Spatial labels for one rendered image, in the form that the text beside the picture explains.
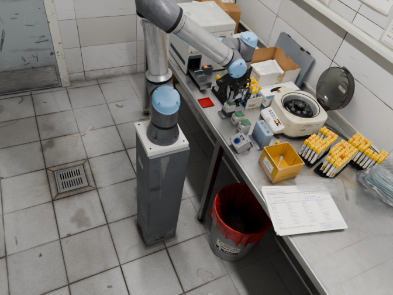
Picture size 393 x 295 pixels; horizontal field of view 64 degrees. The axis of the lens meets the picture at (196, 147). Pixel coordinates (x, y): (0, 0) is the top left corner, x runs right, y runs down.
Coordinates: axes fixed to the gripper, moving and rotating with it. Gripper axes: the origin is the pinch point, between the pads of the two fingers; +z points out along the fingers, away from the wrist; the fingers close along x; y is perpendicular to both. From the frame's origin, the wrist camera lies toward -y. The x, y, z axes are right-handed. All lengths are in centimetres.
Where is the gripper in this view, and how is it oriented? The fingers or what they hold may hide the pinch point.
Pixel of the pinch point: (228, 100)
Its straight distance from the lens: 161.0
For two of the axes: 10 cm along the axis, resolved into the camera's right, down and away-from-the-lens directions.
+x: -4.2, -7.0, 5.7
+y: 9.0, -2.3, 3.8
